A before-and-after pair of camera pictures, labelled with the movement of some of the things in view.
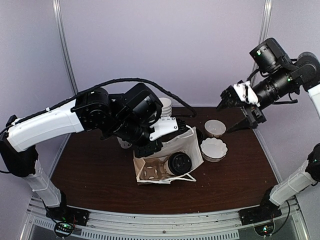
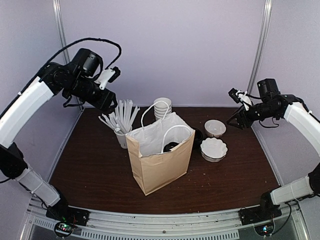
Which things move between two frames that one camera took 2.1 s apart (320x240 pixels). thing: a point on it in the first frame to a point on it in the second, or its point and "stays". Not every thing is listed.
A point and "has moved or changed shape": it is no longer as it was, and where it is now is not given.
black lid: x=179 y=163 to x=167 y=147
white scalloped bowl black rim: x=213 y=149 stays
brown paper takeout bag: x=178 y=157 has moved or changed shape
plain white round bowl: x=214 y=128 stays
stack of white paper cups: x=166 y=109 stays
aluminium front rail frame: x=224 y=225 stays
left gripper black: x=142 y=152 to x=104 y=103
